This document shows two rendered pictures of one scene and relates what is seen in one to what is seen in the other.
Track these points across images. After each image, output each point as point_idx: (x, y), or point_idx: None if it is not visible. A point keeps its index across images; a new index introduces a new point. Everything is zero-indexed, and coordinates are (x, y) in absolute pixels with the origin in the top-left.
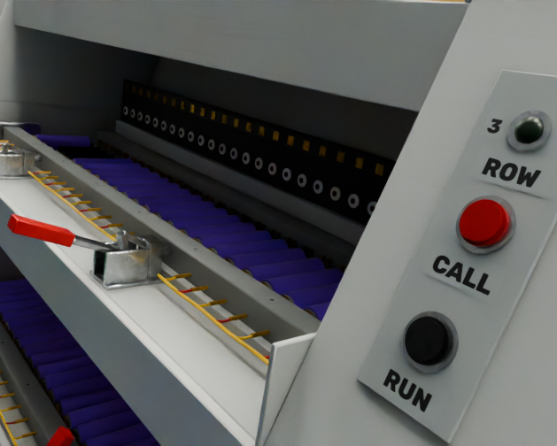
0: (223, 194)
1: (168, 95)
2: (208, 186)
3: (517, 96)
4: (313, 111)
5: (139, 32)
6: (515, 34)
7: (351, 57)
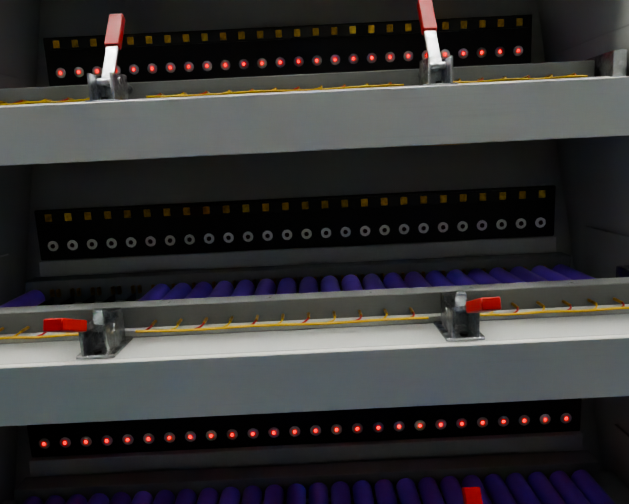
0: (317, 268)
1: (152, 207)
2: (291, 269)
3: None
4: (320, 180)
5: (314, 132)
6: None
7: (600, 113)
